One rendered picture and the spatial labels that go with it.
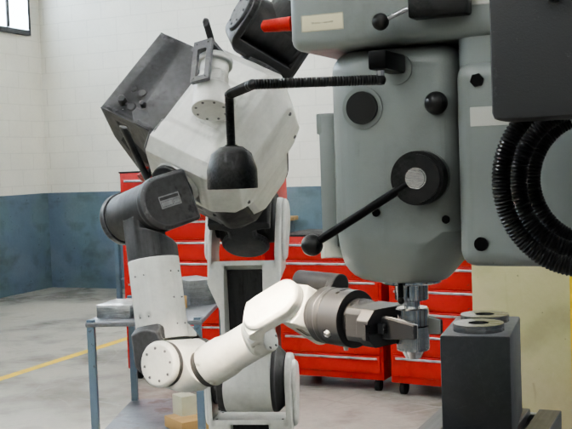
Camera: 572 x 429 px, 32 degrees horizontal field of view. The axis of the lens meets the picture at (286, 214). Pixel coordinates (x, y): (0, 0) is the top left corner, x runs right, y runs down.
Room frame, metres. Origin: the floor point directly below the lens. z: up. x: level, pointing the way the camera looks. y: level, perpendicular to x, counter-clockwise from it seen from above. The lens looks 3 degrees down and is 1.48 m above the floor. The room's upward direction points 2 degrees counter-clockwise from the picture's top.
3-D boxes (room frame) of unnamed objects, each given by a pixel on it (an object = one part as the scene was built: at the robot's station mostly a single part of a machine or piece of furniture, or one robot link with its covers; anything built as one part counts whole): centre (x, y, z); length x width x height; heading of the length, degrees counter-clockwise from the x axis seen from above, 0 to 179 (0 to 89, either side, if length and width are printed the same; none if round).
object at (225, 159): (1.42, 0.07, 1.48); 0.07 x 0.07 x 0.06
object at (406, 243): (1.42, -0.18, 1.47); 0.21 x 0.19 x 0.32; 156
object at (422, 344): (1.42, -0.17, 1.23); 0.05 x 0.05 x 0.05
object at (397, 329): (1.40, -0.15, 1.24); 0.06 x 0.02 x 0.03; 42
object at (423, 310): (1.42, -0.17, 1.26); 0.05 x 0.05 x 0.01
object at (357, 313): (1.49, -0.11, 1.24); 0.13 x 0.12 x 0.10; 132
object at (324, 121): (1.46, -0.07, 1.45); 0.04 x 0.04 x 0.21; 66
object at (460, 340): (1.81, -0.35, 1.09); 0.22 x 0.12 x 0.20; 162
